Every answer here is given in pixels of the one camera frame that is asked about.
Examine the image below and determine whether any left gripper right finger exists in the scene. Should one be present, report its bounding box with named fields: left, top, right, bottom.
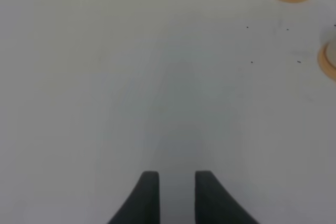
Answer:
left=194, top=171, right=258, bottom=224

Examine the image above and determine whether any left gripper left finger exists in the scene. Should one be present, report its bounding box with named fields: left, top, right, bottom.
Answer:
left=108, top=171, right=160, bottom=224

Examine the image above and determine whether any near orange cup coaster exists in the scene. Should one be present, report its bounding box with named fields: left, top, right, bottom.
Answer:
left=317, top=43, right=336, bottom=81

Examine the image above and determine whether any near white teacup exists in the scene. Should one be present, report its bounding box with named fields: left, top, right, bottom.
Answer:
left=325, top=39, right=336, bottom=68

